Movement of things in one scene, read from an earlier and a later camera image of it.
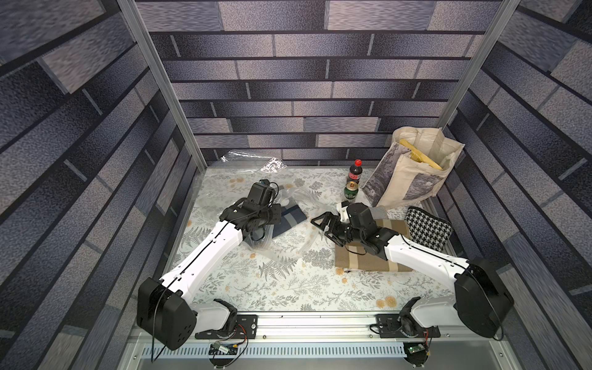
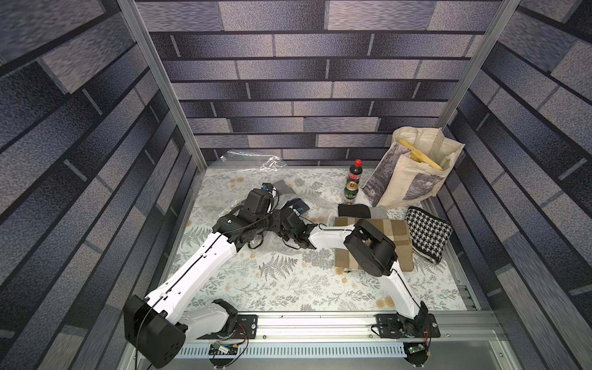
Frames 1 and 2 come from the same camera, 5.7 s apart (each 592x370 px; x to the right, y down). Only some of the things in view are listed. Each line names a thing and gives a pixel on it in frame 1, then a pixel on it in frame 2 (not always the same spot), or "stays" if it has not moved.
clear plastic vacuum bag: x=253 y=163 stays
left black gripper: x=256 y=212 stays
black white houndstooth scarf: x=426 y=230 stays
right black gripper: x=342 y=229 to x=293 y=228
